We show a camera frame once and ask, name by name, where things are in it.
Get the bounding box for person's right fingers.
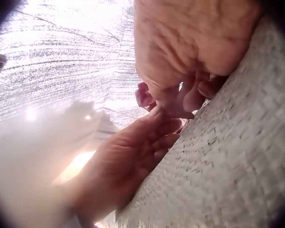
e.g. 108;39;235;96
156;71;228;119

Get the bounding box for person's left hand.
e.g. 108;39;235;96
70;106;184;218

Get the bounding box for white woven sack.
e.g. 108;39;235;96
95;14;285;228

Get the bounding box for person's right hand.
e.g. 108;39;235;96
133;0;264;119

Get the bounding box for person's left fingers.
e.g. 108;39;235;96
142;106;184;166

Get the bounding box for pink piece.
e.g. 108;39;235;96
135;82;195;134

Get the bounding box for translucent woven shade sheet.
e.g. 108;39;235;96
0;0;149;133

